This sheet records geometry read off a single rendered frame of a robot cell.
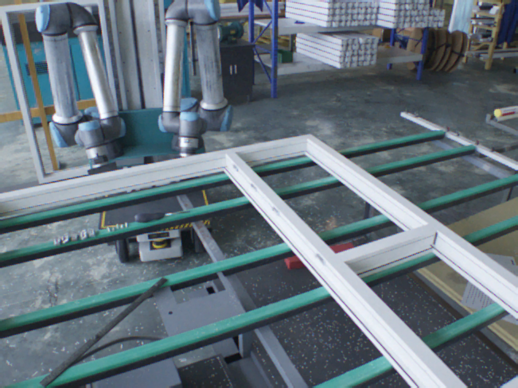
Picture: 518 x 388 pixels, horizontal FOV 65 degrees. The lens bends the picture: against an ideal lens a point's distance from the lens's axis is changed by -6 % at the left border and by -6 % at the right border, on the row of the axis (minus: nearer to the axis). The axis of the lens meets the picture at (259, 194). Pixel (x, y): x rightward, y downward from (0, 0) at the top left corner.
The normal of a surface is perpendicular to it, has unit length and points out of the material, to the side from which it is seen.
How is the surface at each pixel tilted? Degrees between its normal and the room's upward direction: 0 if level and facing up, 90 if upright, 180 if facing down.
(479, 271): 90
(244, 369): 0
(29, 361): 0
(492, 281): 90
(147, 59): 90
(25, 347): 0
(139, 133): 90
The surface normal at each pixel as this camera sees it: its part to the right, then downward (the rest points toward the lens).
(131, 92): 0.24, 0.49
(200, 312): 0.00, -0.87
